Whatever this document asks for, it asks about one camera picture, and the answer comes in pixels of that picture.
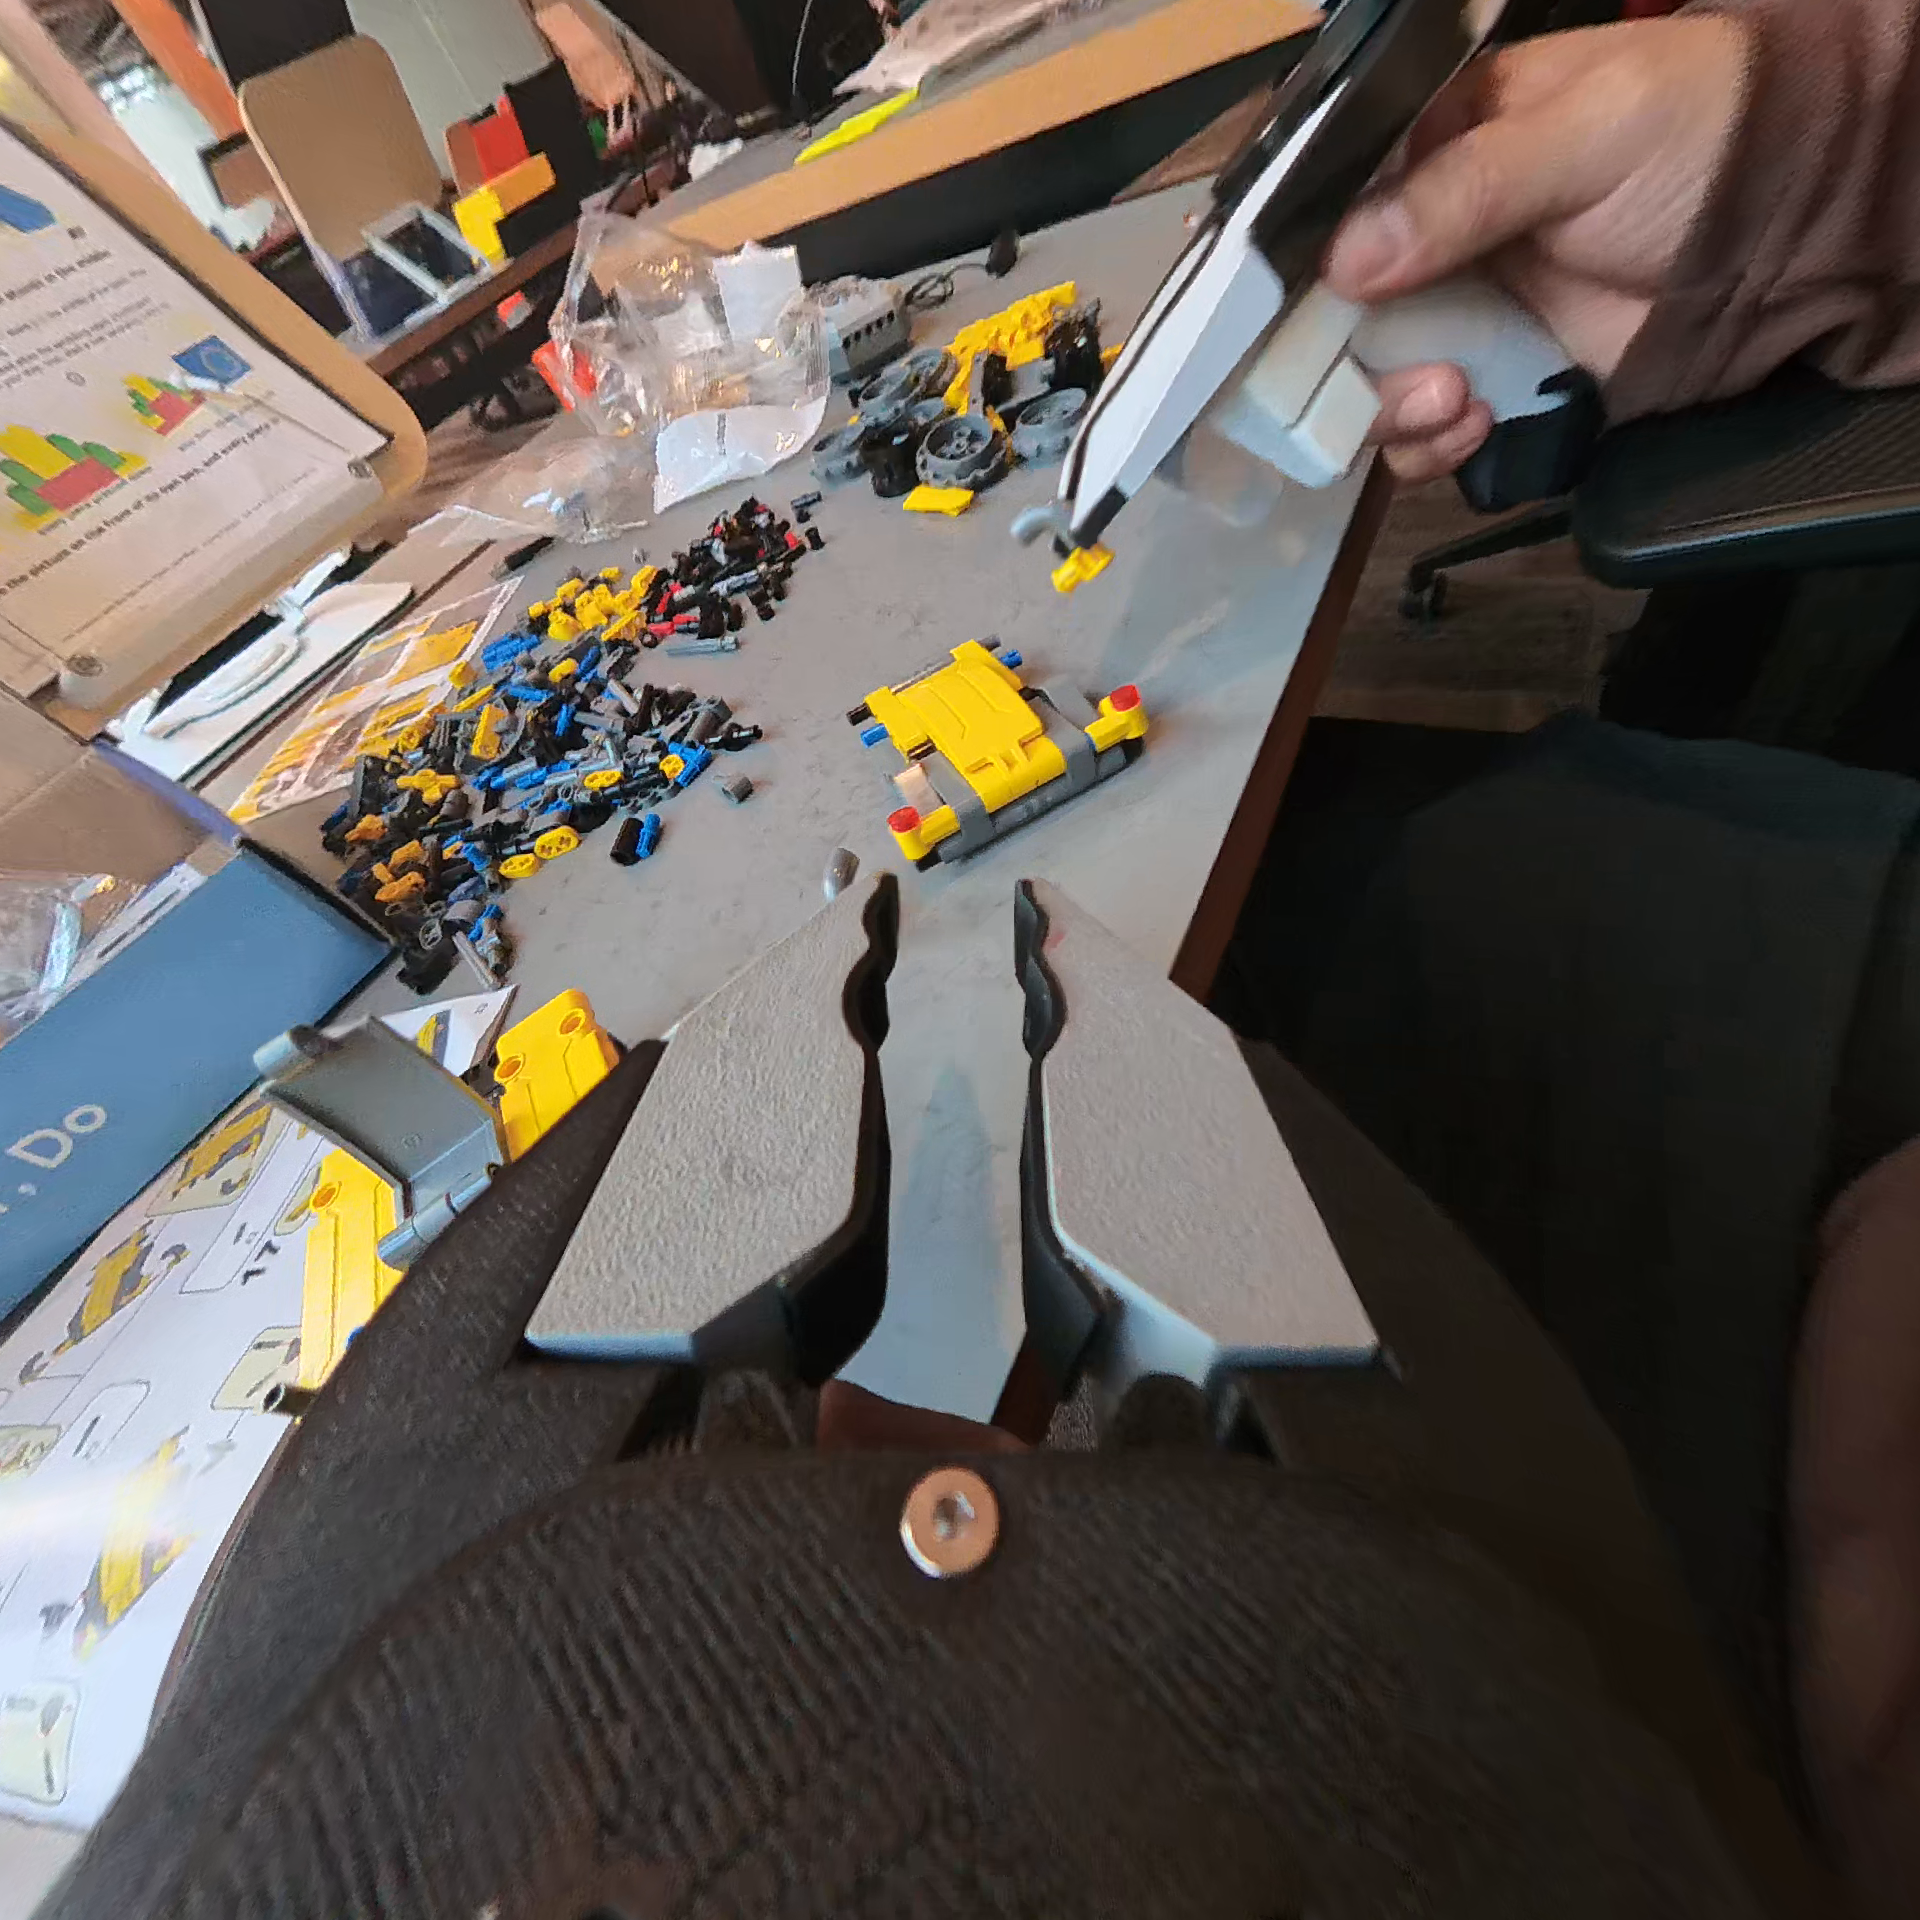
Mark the person's right forearm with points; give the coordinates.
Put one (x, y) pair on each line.
(1834, 181)

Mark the instruction booklet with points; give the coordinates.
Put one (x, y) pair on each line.
(151, 1412)

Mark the pile of small brick parts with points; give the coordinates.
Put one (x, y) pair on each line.
(540, 721)

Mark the pile of wheels and tires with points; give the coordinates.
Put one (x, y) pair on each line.
(962, 424)

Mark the wooden side table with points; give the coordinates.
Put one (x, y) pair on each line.
(962, 139)

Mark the yellow curved panel piece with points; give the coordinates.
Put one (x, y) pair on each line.
(942, 502)

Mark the white stand base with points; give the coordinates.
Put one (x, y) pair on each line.
(273, 657)

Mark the laminated instruction sign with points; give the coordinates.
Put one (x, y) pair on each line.
(151, 424)

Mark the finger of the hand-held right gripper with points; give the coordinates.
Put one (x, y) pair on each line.
(1187, 347)

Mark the pile of yellow beam parts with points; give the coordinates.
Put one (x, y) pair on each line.
(1023, 325)

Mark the black and blue pin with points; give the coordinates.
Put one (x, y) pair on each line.
(635, 838)

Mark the black office chair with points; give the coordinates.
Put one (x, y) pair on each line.
(1743, 482)

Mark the blue cardboard kit box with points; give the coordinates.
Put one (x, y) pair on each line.
(151, 1083)

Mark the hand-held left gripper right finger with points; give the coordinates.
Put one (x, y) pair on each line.
(1204, 1201)

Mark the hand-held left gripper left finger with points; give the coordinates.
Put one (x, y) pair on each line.
(722, 1201)

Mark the sticker sheet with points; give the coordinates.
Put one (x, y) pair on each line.
(390, 709)

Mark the grey desk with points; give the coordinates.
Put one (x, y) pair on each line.
(1204, 694)

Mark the person's right hand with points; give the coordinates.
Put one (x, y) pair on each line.
(1622, 181)

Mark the person in brown shirt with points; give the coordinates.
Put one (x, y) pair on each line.
(1864, 1500)

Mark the clear plastic bag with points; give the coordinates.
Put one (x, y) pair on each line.
(645, 331)

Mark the yellow and black brick assembly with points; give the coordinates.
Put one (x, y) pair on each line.
(423, 1173)

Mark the small yellow connector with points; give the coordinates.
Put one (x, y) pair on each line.
(1080, 566)

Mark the yellow curved brick assembly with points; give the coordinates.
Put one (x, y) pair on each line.
(1005, 754)

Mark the clear bags of brick parts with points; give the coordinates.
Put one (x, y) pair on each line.
(31, 932)

